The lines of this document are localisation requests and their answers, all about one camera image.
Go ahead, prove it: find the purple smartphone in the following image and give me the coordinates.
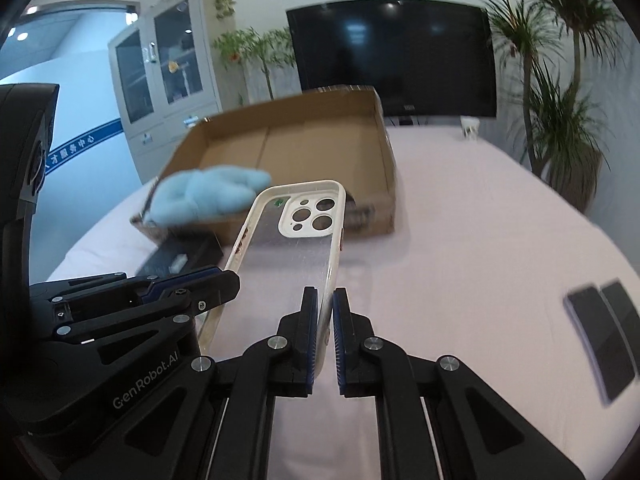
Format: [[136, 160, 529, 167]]
[[564, 285, 636, 405]]

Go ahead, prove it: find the black smartphone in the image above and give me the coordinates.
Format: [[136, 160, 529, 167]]
[[602, 281, 640, 374]]

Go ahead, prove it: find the brown cardboard box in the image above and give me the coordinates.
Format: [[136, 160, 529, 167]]
[[160, 87, 396, 237]]

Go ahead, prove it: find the cream clear phone case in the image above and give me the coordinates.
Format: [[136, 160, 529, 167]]
[[200, 180, 346, 365]]

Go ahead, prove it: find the black wall television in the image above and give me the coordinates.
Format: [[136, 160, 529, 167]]
[[286, 0, 497, 118]]

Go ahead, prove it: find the tall palm plant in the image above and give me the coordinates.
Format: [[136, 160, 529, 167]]
[[482, 0, 623, 214]]

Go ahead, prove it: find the small leafy tree plant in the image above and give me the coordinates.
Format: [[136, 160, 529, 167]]
[[213, 27, 295, 100]]

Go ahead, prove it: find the white patterned cup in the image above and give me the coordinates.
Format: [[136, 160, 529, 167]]
[[460, 116, 480, 139]]

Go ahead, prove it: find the black rectangular box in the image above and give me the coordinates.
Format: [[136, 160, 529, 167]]
[[136, 234, 224, 278]]

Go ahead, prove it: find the light blue plush toy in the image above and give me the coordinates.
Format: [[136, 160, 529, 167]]
[[142, 165, 272, 226]]

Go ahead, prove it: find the grey glass-door cabinet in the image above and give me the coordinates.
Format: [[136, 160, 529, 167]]
[[108, 0, 248, 183]]

